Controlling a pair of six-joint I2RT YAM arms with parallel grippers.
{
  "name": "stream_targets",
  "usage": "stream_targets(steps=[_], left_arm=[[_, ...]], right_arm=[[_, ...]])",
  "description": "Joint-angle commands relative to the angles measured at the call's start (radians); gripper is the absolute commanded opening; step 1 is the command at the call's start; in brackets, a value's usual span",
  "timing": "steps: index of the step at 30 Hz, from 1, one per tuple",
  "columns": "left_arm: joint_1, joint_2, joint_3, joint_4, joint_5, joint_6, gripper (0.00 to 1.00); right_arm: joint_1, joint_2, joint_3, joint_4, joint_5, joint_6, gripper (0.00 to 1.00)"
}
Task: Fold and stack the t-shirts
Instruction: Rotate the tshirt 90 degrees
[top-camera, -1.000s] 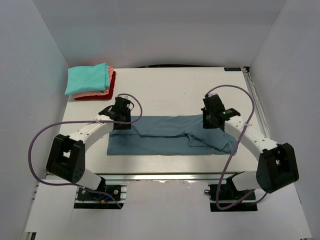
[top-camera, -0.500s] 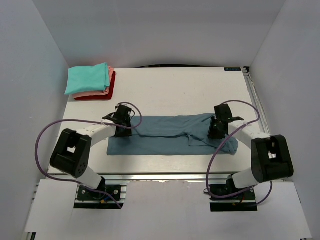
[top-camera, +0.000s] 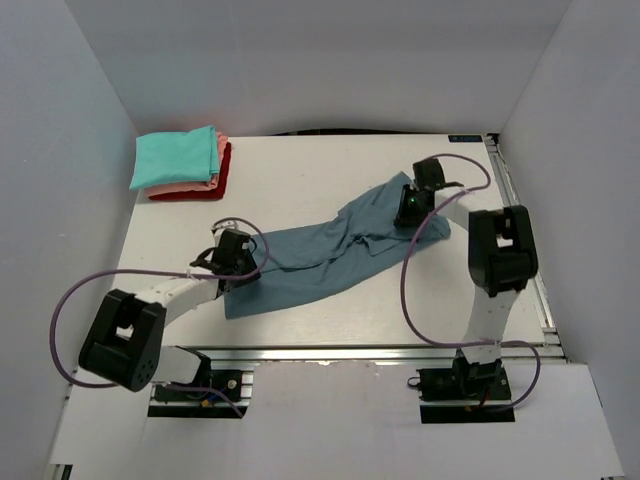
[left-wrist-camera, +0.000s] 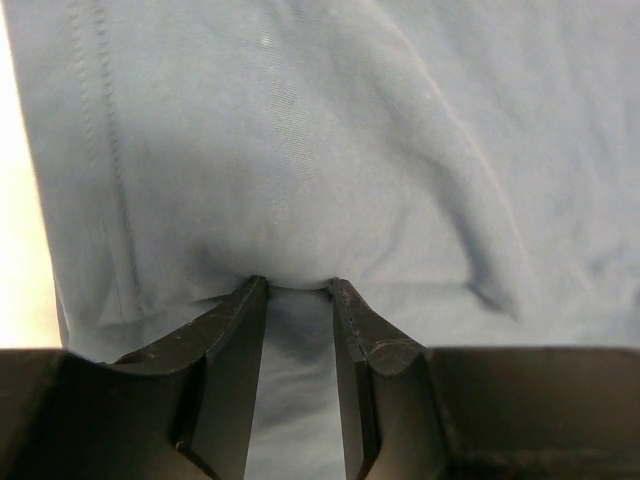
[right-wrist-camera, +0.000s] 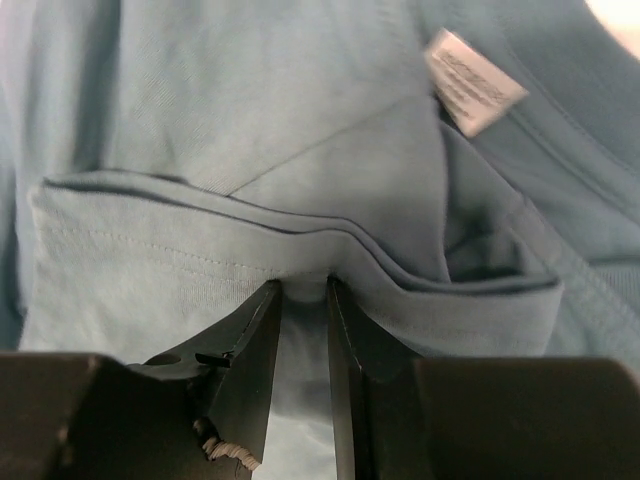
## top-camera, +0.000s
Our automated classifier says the blue t shirt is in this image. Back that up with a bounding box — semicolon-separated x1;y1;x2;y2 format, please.
222;170;454;321

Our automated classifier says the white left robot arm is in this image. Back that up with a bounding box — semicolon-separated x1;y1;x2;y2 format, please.
79;229;260;399

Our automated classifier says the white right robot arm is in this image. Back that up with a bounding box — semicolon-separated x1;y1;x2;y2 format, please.
394;153;538;399

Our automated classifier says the blue label sticker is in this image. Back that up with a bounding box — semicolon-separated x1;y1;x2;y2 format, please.
448;134;484;143

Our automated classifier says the red folded t shirt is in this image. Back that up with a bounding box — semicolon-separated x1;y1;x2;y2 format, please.
145;142;232;201

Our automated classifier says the pink folded t shirt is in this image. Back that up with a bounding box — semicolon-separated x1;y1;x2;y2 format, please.
144;133;229;198

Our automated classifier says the teal folded t shirt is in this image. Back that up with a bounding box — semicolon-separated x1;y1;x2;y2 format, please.
129;126;220;190

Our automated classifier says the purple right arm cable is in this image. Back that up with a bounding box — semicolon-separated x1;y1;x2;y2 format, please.
399;153;543;413

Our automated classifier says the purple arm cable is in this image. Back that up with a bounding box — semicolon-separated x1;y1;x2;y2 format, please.
47;216;272;418
399;153;543;413

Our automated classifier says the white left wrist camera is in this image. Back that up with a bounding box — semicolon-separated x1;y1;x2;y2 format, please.
211;221;239;239

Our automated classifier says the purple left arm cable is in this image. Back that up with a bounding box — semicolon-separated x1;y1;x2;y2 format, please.
47;216;272;418

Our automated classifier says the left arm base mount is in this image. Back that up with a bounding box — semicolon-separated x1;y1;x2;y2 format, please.
147;366;253;420

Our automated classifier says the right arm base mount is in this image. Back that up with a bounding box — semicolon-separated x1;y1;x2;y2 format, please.
406;368;516;425

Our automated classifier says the aluminium table frame rail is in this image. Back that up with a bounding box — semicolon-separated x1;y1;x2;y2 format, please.
484;133;567;362

